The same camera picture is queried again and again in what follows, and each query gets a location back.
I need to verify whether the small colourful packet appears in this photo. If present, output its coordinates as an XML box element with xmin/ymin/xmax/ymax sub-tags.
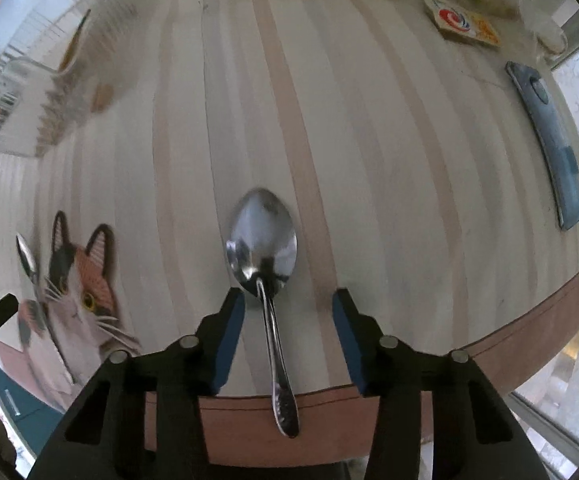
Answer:
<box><xmin>425</xmin><ymin>0</ymin><xmax>501</xmax><ymax>50</ymax></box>

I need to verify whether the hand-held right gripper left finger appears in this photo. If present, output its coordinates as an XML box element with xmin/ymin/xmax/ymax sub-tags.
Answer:
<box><xmin>28</xmin><ymin>287</ymin><xmax>247</xmax><ymax>480</ymax></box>

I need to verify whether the clear plastic container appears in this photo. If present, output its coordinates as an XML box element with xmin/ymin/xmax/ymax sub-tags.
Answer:
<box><xmin>0</xmin><ymin>7</ymin><xmax>138</xmax><ymax>158</ymax></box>

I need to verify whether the metal spoon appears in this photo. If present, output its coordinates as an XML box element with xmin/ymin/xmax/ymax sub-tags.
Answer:
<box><xmin>16</xmin><ymin>234</ymin><xmax>45</xmax><ymax>311</ymax></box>
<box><xmin>226</xmin><ymin>187</ymin><xmax>301</xmax><ymax>438</ymax></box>

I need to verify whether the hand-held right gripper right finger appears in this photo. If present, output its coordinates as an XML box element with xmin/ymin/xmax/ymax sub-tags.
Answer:
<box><xmin>332</xmin><ymin>287</ymin><xmax>553</xmax><ymax>480</ymax></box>

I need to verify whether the blue smartphone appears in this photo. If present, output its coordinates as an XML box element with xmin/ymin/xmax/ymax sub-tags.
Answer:
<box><xmin>505</xmin><ymin>61</ymin><xmax>579</xmax><ymax>231</ymax></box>

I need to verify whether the striped cat print tablecloth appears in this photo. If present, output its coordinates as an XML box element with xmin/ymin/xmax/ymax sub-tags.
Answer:
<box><xmin>0</xmin><ymin>0</ymin><xmax>579</xmax><ymax>466</ymax></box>

